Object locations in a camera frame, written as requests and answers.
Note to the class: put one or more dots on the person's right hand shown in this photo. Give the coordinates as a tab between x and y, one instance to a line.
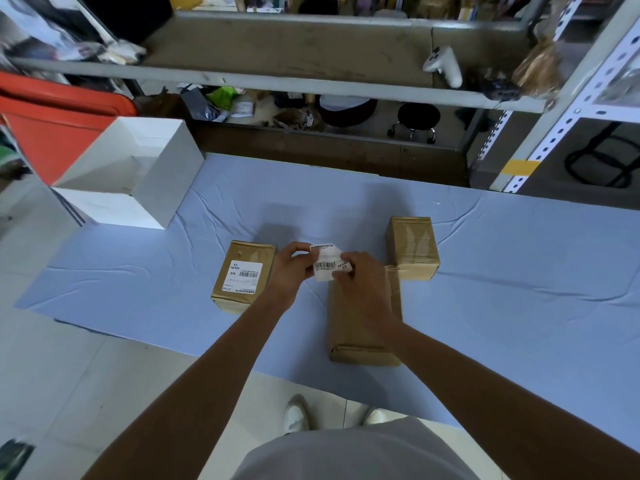
367	289

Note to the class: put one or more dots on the person's left hand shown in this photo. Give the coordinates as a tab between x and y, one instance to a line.
290	274

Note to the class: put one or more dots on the white barcode label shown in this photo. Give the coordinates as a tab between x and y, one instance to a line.
242	275
327	262

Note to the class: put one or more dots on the medium brown cardboard box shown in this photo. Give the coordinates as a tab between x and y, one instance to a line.
250	252

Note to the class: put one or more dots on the large cardboard box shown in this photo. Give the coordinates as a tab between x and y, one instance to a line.
350	339

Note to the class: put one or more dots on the small brown cardboard box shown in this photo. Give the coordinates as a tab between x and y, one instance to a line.
412	247

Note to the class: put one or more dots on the white bin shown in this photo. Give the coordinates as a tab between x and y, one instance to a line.
165	179

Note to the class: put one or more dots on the person's right forearm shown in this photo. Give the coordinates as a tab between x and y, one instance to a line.
515	409

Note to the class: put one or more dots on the person's left forearm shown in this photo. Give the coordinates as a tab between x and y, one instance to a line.
190	394

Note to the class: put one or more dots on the person's right white shoe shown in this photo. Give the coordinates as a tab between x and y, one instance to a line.
377	416

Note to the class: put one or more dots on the person's white shoe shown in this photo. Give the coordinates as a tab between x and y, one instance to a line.
377	416
296	414

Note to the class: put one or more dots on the person's left white shoe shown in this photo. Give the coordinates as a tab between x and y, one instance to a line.
296	414

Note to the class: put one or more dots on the person's white shirt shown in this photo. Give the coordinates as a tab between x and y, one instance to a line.
350	452

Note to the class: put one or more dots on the blue table cloth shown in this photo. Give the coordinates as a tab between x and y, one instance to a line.
525	254

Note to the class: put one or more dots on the black rolling stool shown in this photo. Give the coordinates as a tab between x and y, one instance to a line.
417	119

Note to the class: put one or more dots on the bright green bag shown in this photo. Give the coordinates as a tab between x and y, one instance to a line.
224	94

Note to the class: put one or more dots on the yellow tape strip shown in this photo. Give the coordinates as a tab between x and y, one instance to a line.
520	167

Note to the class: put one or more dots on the gray plastic bag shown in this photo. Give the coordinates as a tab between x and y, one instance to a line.
197	102

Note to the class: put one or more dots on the long gray shelf board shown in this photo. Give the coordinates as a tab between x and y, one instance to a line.
300	54

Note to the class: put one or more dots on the white handheld controller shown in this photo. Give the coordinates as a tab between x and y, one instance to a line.
445	64

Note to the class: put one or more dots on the small black device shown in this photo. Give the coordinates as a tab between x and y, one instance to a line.
500	88

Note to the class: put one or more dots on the crinkled brown bag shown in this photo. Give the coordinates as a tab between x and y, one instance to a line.
537	69

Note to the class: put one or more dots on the red plastic chair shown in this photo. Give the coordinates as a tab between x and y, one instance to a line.
55	124

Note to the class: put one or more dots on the white crumpled cloth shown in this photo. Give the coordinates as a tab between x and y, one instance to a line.
122	50

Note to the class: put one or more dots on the small clear plastic bag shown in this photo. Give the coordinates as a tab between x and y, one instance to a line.
622	84

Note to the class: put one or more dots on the dark green bag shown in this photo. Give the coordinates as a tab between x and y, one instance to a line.
14	458

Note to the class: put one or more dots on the hanging clothes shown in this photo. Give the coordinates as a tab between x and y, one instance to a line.
45	29

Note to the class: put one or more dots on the white perforated shelf post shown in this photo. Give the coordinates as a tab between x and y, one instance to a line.
565	99
495	134

